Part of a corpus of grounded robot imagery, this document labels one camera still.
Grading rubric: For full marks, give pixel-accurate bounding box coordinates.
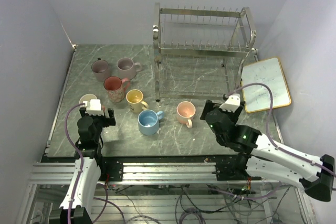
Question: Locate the salmon pink mug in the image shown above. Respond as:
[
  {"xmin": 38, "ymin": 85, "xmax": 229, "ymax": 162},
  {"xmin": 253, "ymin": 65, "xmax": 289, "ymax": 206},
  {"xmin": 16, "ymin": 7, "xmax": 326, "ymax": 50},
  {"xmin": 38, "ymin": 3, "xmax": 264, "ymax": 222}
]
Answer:
[{"xmin": 79, "ymin": 94, "xmax": 106, "ymax": 111}]

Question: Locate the orange white mug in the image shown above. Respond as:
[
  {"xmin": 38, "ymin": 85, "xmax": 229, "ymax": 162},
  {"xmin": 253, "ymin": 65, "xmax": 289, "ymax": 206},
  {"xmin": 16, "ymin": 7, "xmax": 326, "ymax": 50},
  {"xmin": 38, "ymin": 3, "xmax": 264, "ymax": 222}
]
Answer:
[{"xmin": 176, "ymin": 101, "xmax": 196, "ymax": 129}]

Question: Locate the red mug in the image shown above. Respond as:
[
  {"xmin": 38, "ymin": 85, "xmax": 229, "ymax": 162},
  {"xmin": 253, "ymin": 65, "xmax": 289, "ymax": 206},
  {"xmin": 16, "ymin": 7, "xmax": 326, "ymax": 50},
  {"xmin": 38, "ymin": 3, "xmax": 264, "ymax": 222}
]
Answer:
[{"xmin": 103, "ymin": 76, "xmax": 131, "ymax": 102}]

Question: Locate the cream yellow mug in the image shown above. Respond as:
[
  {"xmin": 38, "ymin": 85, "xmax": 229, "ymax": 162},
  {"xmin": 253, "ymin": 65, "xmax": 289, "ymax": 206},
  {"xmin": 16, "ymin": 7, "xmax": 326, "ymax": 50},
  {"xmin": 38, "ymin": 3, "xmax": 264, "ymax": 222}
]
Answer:
[{"xmin": 125, "ymin": 89, "xmax": 149, "ymax": 113}]

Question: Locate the blue mug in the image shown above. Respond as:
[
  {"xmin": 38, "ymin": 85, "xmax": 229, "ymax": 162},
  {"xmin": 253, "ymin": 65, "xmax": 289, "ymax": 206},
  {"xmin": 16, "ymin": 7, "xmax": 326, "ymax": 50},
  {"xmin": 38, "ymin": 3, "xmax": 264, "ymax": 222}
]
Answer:
[{"xmin": 138, "ymin": 110, "xmax": 164, "ymax": 135}]

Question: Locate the dark mauve mug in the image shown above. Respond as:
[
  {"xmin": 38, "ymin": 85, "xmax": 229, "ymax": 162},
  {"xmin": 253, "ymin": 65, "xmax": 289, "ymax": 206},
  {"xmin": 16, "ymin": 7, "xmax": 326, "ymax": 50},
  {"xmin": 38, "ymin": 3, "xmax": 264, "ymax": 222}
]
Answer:
[{"xmin": 91, "ymin": 58, "xmax": 111, "ymax": 82}]

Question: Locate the light purple mug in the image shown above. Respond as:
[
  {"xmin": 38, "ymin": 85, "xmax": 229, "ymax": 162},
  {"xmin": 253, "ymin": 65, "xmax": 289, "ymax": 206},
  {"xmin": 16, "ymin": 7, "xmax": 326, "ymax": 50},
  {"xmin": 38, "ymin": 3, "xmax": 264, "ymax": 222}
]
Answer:
[{"xmin": 117, "ymin": 58, "xmax": 142, "ymax": 80}]

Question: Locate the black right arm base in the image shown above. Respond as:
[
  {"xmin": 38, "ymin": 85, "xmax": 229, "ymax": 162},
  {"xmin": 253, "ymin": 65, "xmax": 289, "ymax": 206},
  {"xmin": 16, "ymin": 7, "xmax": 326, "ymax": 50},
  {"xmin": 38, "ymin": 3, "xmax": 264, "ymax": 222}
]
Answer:
[{"xmin": 211, "ymin": 153, "xmax": 250, "ymax": 181}]

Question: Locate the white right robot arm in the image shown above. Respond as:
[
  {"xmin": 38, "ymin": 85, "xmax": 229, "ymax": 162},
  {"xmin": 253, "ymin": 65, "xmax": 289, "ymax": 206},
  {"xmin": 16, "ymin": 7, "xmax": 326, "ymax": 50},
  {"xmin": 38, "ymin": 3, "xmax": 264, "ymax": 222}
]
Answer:
[{"xmin": 200, "ymin": 100, "xmax": 335, "ymax": 202}]

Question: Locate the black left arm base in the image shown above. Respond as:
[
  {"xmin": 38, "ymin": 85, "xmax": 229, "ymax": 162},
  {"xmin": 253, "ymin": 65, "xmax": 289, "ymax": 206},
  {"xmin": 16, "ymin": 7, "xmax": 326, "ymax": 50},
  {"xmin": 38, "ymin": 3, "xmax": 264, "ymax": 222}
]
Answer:
[{"xmin": 98, "ymin": 157, "xmax": 123, "ymax": 182}]

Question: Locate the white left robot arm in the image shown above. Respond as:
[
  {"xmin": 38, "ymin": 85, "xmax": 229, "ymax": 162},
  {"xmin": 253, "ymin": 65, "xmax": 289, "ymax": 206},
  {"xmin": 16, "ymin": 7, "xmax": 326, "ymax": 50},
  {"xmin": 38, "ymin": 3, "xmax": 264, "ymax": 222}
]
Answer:
[{"xmin": 49, "ymin": 104, "xmax": 116, "ymax": 223}]

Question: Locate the metal two-tier dish rack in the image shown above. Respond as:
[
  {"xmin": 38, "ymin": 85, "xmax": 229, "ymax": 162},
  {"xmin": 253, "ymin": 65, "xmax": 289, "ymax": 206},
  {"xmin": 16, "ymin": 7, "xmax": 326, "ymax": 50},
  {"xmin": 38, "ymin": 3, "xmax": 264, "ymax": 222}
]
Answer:
[{"xmin": 152, "ymin": 3, "xmax": 257, "ymax": 101}]

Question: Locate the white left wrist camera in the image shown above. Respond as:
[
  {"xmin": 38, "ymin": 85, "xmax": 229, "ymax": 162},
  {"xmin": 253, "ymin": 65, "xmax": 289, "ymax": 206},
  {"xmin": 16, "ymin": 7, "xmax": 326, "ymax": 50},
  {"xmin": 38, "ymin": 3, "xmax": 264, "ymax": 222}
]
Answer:
[{"xmin": 83, "ymin": 99, "xmax": 104, "ymax": 115}]

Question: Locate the whiteboard with yellow frame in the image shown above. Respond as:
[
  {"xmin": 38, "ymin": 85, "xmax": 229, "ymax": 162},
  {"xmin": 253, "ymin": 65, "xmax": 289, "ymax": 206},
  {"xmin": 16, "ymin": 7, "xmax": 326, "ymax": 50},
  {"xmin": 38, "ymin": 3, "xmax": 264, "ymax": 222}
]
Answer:
[{"xmin": 241, "ymin": 57, "xmax": 291, "ymax": 113}]

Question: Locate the aluminium mounting rail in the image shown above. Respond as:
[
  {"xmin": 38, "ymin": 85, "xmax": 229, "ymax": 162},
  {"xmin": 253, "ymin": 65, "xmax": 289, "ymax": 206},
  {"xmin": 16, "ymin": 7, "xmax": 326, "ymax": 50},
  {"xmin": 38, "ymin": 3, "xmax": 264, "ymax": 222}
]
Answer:
[{"xmin": 29, "ymin": 163, "xmax": 247, "ymax": 185}]

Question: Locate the wire shelf with cables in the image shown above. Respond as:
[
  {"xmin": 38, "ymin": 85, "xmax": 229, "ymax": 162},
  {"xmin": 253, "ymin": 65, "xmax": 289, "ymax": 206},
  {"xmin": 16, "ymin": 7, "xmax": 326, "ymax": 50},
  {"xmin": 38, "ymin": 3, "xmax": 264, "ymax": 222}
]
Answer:
[{"xmin": 15, "ymin": 182, "xmax": 316, "ymax": 224}]

